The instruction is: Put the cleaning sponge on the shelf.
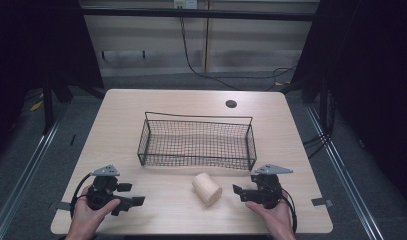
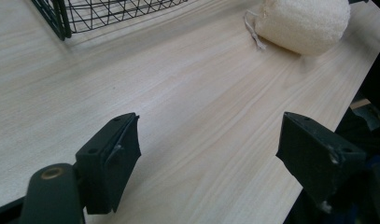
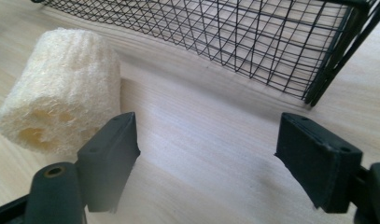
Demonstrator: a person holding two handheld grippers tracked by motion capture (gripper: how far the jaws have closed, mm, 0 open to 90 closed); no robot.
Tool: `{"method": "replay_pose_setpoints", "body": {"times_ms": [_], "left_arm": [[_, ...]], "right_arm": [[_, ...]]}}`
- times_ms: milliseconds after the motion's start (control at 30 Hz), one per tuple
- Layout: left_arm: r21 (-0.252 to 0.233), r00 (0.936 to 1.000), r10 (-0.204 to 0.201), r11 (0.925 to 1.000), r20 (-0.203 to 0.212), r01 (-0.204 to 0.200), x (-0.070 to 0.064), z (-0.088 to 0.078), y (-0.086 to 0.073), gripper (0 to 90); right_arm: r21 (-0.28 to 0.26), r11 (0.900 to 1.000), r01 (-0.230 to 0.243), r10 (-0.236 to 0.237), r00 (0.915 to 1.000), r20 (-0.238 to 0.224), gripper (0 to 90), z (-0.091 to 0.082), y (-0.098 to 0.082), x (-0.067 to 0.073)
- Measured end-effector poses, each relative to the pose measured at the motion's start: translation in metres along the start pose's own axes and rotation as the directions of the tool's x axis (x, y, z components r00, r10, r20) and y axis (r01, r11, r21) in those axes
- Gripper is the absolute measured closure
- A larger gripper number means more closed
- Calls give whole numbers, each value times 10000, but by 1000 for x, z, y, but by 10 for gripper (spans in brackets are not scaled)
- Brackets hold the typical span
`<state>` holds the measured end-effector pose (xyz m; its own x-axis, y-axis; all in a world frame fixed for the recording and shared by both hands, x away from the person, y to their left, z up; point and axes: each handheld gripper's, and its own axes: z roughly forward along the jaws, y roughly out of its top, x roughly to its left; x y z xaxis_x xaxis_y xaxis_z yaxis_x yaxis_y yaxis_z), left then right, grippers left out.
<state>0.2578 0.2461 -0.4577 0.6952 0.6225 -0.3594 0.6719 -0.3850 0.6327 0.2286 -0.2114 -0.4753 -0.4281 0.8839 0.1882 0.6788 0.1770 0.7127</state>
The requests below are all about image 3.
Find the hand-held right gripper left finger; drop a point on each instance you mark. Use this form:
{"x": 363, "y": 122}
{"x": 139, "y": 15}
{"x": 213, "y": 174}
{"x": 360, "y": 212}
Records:
{"x": 108, "y": 161}

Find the cream loofah sponge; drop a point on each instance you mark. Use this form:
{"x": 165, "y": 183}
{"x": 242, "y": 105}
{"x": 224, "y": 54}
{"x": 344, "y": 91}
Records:
{"x": 63, "y": 90}

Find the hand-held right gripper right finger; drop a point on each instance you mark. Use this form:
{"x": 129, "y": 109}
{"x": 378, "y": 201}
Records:
{"x": 321, "y": 161}

